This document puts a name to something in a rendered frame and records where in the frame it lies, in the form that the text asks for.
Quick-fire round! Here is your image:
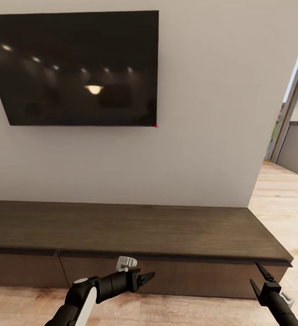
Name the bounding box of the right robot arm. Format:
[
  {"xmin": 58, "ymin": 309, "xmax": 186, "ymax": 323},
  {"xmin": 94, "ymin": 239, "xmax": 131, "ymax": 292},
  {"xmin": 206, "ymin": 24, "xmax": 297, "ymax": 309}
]
[{"xmin": 250, "ymin": 262, "xmax": 298, "ymax": 326}]

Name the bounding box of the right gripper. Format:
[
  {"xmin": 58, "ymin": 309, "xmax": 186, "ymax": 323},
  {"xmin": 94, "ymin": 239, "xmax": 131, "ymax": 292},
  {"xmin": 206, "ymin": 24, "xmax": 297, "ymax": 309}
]
[{"xmin": 250, "ymin": 262, "xmax": 293, "ymax": 319}]

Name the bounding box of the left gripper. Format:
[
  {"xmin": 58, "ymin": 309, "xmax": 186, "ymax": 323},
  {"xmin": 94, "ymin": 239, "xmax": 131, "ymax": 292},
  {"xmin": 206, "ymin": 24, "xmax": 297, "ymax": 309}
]
[{"xmin": 109, "ymin": 268, "xmax": 155, "ymax": 299}]

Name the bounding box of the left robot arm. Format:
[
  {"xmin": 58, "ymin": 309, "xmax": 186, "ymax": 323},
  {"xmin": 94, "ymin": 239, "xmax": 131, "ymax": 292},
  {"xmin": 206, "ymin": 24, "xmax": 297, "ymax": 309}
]
[{"xmin": 44, "ymin": 256, "xmax": 155, "ymax": 326}]

